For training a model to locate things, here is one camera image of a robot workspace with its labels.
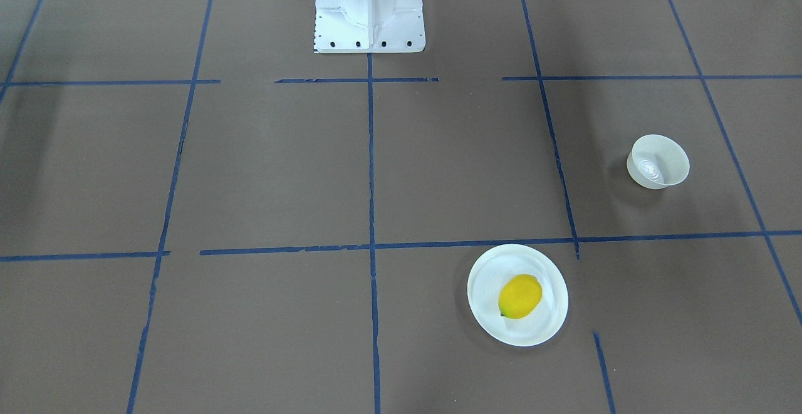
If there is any yellow lemon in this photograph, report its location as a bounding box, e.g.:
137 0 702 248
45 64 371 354
497 274 543 319

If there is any white round plate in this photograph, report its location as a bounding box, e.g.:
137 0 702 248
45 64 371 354
467 244 569 346

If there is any white plastic bowl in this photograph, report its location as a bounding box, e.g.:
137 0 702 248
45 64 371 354
625 134 690 190

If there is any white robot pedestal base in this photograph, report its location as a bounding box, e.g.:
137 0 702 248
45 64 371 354
313 0 427 54

